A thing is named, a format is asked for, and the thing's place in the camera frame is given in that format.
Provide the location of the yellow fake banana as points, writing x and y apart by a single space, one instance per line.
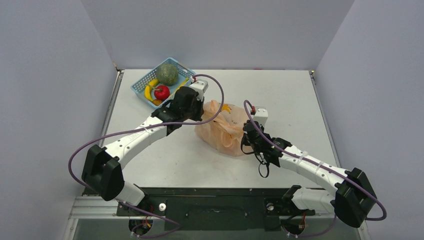
149 88

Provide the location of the thin yellow chili pepper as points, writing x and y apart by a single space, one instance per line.
182 84

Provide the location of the green netted melon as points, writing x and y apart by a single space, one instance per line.
167 74

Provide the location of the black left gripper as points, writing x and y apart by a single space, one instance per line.
197 117

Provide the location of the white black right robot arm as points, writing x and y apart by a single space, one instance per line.
346 193

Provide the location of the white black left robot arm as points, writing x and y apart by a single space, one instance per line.
103 167

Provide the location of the orange translucent plastic bag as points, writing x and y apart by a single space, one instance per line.
224 133

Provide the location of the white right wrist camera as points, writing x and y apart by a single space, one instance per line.
260 115

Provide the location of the red fake tomato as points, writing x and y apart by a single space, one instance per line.
162 92

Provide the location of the brown fake kiwi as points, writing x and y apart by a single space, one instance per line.
157 102

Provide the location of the light blue perforated basket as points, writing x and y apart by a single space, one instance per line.
183 72

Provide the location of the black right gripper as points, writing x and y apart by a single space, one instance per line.
248 133

